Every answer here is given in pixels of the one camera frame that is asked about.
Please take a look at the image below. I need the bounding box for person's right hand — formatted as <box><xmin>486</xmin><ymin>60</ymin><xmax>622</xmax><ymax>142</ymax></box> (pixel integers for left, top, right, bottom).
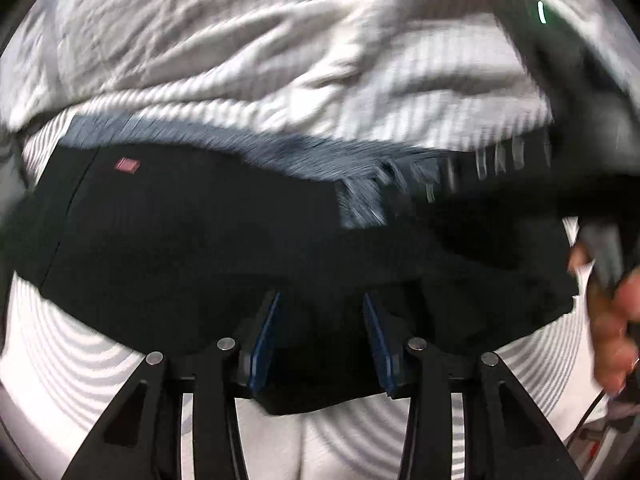
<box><xmin>586</xmin><ymin>269</ymin><xmax>639</xmax><ymax>394</ymax></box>

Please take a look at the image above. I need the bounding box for grey striped bed sheet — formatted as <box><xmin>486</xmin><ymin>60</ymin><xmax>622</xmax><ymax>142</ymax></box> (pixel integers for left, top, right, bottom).
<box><xmin>0</xmin><ymin>0</ymin><xmax>640</xmax><ymax>480</ymax></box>

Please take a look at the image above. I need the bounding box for black garment with patterned lining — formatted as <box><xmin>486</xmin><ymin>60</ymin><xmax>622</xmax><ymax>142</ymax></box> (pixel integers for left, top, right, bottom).
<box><xmin>6</xmin><ymin>114</ymin><xmax>577</xmax><ymax>415</ymax></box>

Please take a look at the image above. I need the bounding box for black cable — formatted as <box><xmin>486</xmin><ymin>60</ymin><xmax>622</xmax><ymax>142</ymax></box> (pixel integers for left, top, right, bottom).
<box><xmin>564</xmin><ymin>389</ymin><xmax>609</xmax><ymax>451</ymax></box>

